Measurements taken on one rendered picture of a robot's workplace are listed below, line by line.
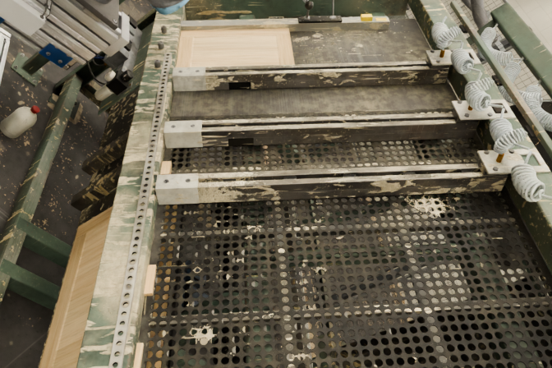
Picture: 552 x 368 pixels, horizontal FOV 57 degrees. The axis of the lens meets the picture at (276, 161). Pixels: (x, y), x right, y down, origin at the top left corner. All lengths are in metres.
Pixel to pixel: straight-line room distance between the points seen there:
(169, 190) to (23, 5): 0.64
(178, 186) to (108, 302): 0.40
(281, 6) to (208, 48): 0.52
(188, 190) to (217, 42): 0.93
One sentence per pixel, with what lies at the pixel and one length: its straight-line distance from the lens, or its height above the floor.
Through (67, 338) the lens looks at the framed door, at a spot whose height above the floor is 0.37.
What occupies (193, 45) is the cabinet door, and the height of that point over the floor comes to 0.94.
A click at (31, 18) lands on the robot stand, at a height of 0.93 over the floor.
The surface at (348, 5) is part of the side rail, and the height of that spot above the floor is 1.53.
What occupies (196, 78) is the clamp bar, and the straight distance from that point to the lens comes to 2.01.
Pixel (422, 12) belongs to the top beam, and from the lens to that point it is 2.52.
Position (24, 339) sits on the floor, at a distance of 2.29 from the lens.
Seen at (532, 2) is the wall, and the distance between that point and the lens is 8.31.
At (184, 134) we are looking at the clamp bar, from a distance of 1.74.
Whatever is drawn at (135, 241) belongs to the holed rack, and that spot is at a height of 0.89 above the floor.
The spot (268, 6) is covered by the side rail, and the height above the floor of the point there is 1.21.
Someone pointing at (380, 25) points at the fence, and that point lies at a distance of 2.47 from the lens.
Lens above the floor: 1.80
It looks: 21 degrees down
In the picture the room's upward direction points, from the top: 61 degrees clockwise
